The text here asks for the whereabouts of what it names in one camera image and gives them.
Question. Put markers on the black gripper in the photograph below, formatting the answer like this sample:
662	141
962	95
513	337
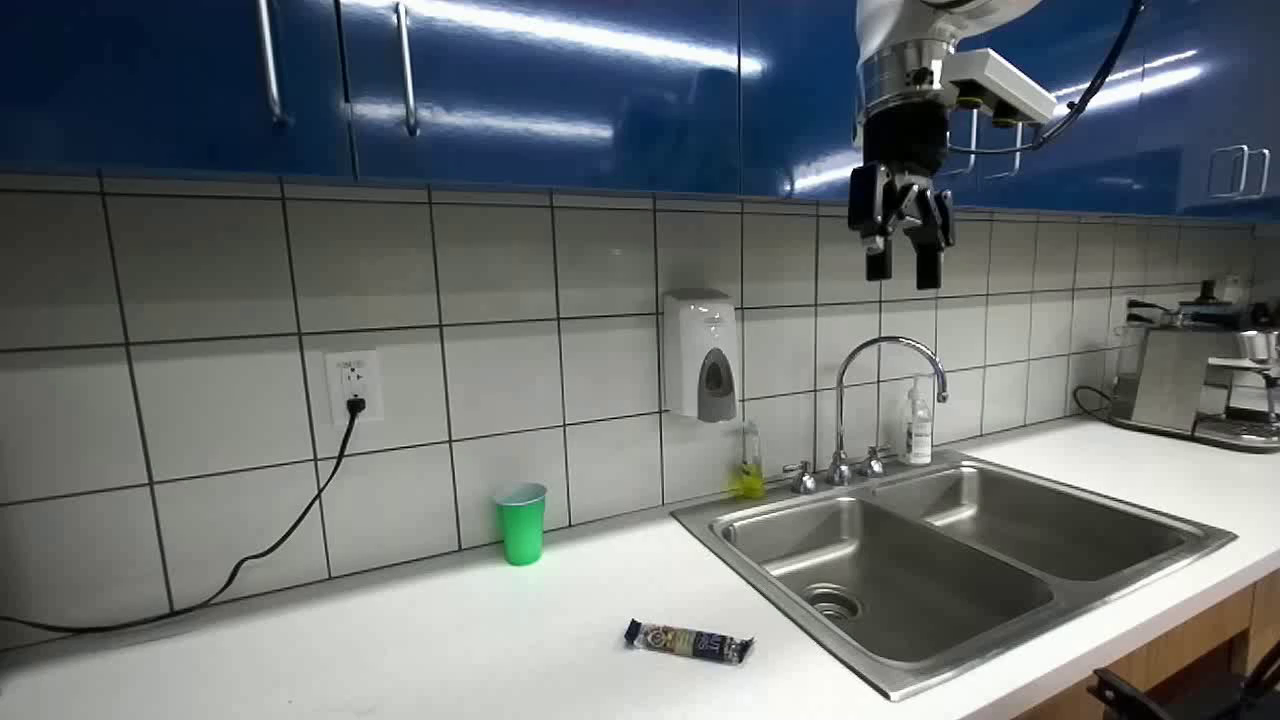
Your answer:
894	190

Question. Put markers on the dark chocolate bar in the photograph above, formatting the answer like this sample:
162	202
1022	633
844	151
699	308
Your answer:
685	641

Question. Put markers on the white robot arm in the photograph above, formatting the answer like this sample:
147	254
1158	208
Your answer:
912	72

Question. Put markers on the stainless double sink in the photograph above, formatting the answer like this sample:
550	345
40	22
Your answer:
931	573

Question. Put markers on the clear pump soap bottle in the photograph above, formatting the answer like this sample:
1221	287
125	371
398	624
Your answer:
923	422

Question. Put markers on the yellow dish soap bottle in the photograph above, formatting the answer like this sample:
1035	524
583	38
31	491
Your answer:
745	472

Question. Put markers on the blue upper cabinets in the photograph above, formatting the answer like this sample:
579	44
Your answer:
715	98

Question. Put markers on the silver coffee machine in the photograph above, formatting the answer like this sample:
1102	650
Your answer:
1199	371

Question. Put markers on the black chair part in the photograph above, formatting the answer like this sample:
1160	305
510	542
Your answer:
1219	692

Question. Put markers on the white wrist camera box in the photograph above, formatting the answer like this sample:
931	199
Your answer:
994	84

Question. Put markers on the white wall soap dispenser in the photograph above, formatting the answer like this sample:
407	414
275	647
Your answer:
700	345

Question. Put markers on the right silver cabinet handle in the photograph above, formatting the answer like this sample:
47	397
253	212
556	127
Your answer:
407	70

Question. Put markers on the silver cabinet handle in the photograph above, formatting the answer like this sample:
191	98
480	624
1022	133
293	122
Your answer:
268	64
407	70

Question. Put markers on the white wall power outlet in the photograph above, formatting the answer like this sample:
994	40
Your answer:
358	379

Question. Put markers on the left silver cabinet handle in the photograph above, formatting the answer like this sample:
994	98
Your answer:
268	64

